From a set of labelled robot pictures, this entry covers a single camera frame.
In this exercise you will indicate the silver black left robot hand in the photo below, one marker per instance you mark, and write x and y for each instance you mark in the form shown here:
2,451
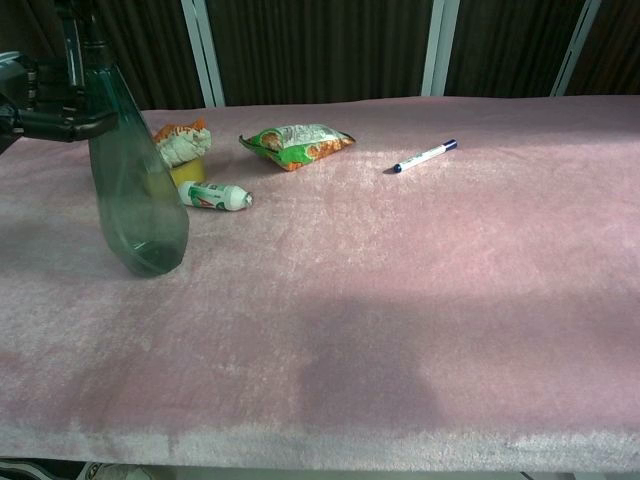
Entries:
50,125

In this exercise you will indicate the green transparent plastic bottle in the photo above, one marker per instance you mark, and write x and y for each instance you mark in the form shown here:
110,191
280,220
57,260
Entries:
135,200

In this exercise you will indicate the small white green bottle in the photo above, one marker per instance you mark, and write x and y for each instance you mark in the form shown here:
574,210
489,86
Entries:
215,195

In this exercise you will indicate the crumpled orange white snack wrapper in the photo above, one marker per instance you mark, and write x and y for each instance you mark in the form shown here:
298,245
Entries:
185,142

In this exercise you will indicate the yellow tape roll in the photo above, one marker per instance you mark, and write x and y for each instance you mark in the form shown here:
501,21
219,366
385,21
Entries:
192,170

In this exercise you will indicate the green orange snack bag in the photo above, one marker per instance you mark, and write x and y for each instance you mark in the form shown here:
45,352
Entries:
295,145

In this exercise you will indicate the dark pleated curtain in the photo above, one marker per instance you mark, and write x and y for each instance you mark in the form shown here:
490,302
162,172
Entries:
320,45

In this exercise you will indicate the white black object under table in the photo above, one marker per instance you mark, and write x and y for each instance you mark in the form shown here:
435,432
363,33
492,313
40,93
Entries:
115,472

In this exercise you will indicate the white blue marker pen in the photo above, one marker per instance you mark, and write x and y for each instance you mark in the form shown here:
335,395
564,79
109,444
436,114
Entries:
425,155

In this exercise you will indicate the pink plush table cloth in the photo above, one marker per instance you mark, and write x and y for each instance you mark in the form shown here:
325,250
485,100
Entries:
400,300

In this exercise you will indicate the white metal frame post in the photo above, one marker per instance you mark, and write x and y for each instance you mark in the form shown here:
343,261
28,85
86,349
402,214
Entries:
439,45
575,45
202,50

